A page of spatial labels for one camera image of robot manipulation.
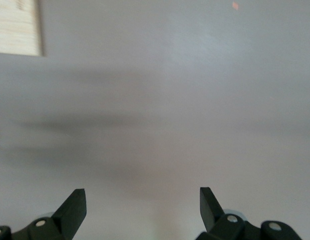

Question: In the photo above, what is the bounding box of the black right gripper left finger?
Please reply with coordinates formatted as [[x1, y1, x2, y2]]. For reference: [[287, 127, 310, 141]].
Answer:
[[0, 188, 87, 240]]

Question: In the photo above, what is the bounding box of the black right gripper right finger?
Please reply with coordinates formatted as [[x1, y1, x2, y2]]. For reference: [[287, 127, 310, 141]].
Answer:
[[196, 186, 300, 240]]

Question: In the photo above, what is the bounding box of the brown table cover mat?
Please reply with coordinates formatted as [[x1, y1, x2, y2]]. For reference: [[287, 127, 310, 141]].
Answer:
[[0, 0, 310, 240]]

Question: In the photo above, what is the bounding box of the wooden cutting board, metal handle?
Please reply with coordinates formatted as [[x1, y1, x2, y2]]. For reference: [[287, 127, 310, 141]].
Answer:
[[0, 0, 45, 57]]

